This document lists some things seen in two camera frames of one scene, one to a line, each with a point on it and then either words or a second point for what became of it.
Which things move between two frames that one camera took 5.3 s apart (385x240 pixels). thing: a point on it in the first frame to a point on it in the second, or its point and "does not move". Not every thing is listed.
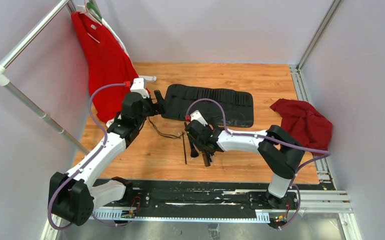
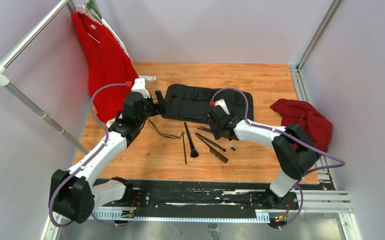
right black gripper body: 199,146 to 216,131
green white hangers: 91,7 does not move
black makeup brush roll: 237,106 does not move
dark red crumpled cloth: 304,123 does not move
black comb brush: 207,159 to 213,151
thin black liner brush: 184,148 does not move
